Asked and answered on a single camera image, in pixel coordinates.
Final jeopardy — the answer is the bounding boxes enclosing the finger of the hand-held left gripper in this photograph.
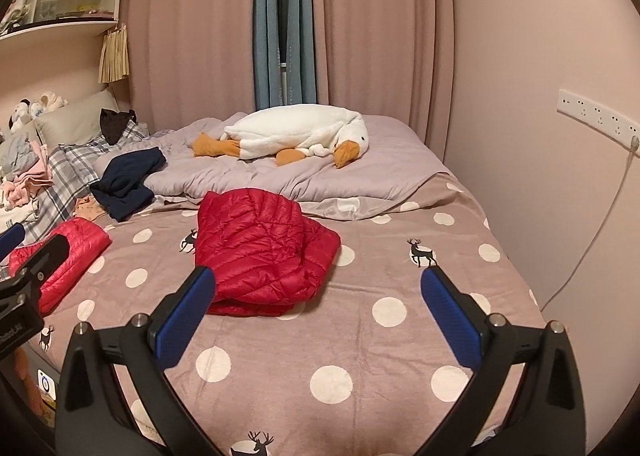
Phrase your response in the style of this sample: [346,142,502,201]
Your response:
[0,222,27,262]
[10,232,71,287]

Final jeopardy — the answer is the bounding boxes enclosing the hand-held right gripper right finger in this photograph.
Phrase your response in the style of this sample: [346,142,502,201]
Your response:
[421,266,587,456]

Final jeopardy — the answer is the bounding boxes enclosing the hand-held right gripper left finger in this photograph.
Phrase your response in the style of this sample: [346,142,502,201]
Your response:
[54,266,221,456]

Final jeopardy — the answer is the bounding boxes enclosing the red puffer jacket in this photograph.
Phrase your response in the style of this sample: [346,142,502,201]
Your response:
[194,189,342,318]

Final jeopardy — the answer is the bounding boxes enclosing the white folded clothes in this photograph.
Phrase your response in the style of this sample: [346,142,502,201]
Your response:
[0,201,38,232]

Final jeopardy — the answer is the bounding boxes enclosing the pile of pink clothes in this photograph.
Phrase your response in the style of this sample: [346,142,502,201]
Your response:
[0,141,53,207]

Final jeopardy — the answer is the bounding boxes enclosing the grey clothes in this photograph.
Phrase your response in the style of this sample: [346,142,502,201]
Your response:
[0,129,41,174]

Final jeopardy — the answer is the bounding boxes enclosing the clothes on shelf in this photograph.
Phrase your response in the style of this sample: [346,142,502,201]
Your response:
[0,0,28,34]

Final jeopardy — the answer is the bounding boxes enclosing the folded coral puffer jacket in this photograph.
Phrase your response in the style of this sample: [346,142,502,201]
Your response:
[7,217,112,314]

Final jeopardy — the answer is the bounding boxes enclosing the peach garment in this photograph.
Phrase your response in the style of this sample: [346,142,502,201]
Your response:
[74,196,108,222]

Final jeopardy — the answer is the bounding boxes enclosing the plaid blanket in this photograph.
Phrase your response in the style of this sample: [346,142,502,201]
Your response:
[22,119,151,244]

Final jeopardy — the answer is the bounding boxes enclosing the navy garment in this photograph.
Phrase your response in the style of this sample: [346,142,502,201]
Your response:
[90,146,167,223]

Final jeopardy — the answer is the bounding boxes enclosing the polka dot bed sheet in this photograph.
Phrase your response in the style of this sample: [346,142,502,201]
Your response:
[20,171,548,456]

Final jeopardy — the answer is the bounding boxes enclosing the black and white plush dog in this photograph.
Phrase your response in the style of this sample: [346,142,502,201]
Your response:
[9,99,33,129]

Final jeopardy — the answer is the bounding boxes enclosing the beige pillow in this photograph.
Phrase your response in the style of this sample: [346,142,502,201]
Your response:
[34,89,121,147]

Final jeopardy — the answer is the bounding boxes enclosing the dark brown garment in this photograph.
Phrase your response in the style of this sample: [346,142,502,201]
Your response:
[99,108,137,146]

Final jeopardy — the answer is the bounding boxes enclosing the lilac duvet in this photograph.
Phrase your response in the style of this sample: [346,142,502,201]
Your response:
[92,111,451,222]

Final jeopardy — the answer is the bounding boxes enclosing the yellow pleated cloth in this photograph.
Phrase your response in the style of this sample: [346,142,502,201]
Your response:
[99,26,132,84]

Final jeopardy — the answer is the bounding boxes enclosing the white goose plush toy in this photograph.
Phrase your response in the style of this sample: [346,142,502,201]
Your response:
[192,105,370,169]

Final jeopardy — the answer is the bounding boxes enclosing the pink curtain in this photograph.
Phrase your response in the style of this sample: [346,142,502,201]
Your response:
[312,0,456,162]
[120,0,258,134]

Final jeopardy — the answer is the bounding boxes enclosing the blue curtain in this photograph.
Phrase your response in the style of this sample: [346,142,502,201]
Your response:
[287,0,321,104]
[254,0,283,110]

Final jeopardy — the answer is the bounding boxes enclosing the white cable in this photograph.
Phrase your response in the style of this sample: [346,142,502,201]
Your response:
[542,136,640,309]

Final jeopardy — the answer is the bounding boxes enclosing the white wall power strip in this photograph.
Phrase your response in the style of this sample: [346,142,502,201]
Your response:
[557,89,640,144]

